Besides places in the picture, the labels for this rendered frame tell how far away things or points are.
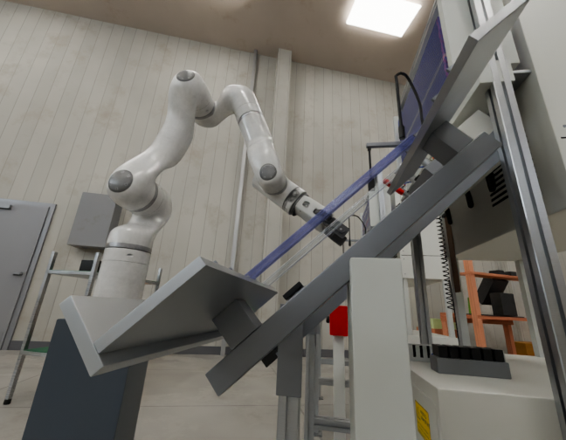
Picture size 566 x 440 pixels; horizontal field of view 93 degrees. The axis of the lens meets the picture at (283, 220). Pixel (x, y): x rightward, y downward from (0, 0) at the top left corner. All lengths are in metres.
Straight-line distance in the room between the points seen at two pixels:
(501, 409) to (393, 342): 0.41
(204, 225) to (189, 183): 0.86
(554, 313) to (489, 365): 0.23
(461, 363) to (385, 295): 0.53
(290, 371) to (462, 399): 0.33
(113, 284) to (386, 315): 0.69
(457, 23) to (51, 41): 7.36
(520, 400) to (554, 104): 0.68
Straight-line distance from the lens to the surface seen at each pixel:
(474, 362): 0.87
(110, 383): 0.82
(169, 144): 0.95
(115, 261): 0.86
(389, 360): 0.35
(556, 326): 0.73
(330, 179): 5.71
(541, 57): 1.08
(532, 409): 0.75
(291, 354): 0.60
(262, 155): 0.75
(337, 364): 1.70
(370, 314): 0.34
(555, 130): 0.94
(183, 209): 5.11
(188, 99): 0.98
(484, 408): 0.72
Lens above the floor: 0.75
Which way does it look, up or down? 18 degrees up
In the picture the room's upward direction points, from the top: 3 degrees clockwise
